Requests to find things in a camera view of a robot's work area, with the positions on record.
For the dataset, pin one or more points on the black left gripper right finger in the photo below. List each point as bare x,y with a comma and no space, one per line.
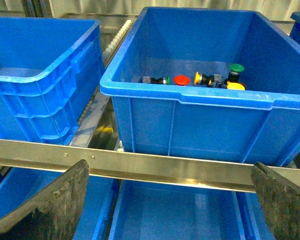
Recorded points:
279,199

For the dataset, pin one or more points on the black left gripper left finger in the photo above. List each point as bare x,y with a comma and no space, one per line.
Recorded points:
54,212

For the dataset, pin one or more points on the yellow mushroom push button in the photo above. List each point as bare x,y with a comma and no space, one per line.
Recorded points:
234,86

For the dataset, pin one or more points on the red mushroom push button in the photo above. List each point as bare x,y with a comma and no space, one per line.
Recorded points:
181,80

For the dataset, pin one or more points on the blue lower-shelf bin left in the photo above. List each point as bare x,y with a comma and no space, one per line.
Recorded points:
20,184

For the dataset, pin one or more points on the blue lower-shelf bin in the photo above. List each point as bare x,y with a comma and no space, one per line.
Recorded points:
20,184
153,211

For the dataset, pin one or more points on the blue centre plastic bin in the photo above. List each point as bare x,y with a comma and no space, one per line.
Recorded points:
258,124

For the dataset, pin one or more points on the blue lower-shelf bin centre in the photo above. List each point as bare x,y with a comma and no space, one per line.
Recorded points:
153,211

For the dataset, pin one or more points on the blue left plastic bin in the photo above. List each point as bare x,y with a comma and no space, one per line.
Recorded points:
49,70

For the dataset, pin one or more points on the yellow flat push button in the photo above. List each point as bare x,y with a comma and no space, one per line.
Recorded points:
210,81

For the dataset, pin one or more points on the green mushroom push button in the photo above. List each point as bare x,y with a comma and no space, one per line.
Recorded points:
235,70

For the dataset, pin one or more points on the white roller track left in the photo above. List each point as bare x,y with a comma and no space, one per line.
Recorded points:
109,50

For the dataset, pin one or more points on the green flat push button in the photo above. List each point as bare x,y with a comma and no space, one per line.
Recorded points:
152,80

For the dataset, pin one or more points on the steel shelf front rail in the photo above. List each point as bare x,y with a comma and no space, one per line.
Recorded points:
198,173

